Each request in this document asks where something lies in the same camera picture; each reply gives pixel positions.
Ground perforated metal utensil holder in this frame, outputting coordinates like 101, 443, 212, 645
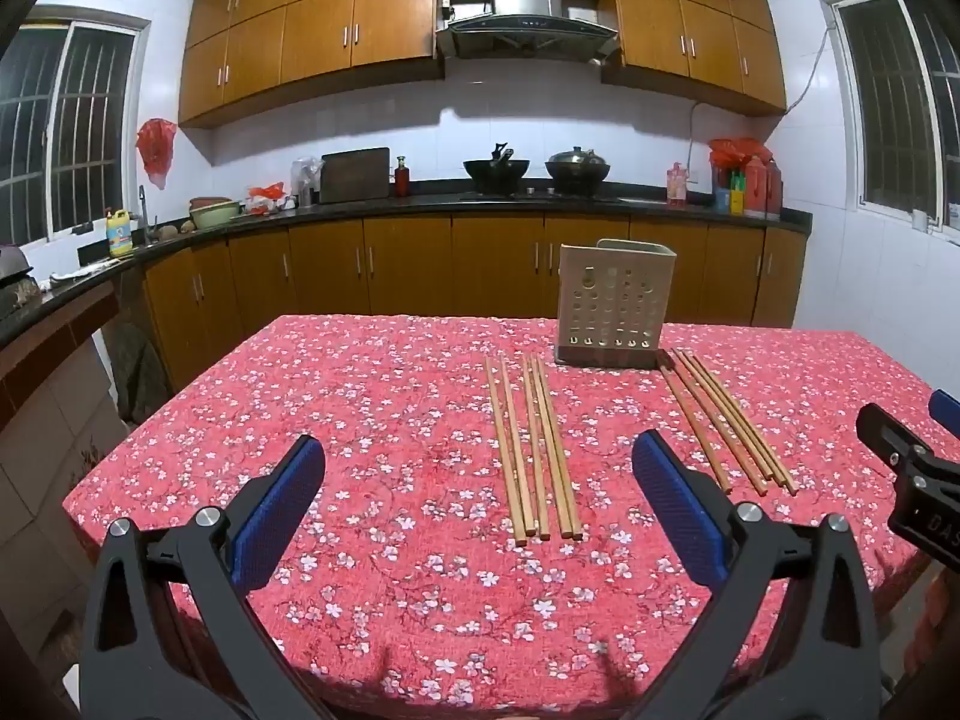
555, 238, 677, 370

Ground green basin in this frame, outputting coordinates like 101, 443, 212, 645
189, 199, 242, 230

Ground white cloth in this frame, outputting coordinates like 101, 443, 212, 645
49, 259, 113, 290

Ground dark metal pot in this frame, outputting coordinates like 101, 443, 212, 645
0, 244, 37, 316

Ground dark pot with lid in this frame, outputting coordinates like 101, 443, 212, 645
545, 146, 612, 194

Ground clear plastic bag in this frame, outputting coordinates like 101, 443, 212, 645
291, 157, 325, 207

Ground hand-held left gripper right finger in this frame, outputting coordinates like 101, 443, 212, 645
632, 431, 878, 720

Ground wooden wall cabinets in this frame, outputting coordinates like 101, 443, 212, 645
178, 0, 788, 128

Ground gas stove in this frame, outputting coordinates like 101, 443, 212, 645
459, 187, 623, 203

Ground black kitchen countertop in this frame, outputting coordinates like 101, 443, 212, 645
0, 191, 815, 350

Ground dark cloth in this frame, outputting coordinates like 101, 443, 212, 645
111, 321, 172, 425

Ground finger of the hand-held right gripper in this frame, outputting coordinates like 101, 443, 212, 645
928, 388, 960, 432
856, 403, 935, 470

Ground red plastic jug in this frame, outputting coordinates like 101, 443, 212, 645
746, 156, 785, 220

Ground wooden base cabinets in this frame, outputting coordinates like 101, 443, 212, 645
142, 211, 809, 395

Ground red floral tablecloth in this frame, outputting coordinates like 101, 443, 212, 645
61, 313, 960, 720

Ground yellow detergent bottle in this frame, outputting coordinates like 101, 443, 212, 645
105, 208, 134, 258

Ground dark cutting board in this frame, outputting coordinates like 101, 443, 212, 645
320, 147, 392, 203

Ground barred window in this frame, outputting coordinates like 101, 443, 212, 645
0, 15, 151, 245
821, 0, 960, 233

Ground orange wooden handle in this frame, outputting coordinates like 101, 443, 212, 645
685, 349, 788, 488

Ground black wok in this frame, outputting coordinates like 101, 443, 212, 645
463, 154, 531, 194

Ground wooden chopstick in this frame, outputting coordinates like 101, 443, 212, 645
678, 347, 777, 485
670, 348, 769, 497
484, 357, 526, 547
523, 355, 569, 541
498, 357, 542, 542
534, 355, 583, 539
693, 352, 799, 496
658, 364, 732, 496

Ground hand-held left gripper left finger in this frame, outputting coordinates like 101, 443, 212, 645
79, 435, 331, 720

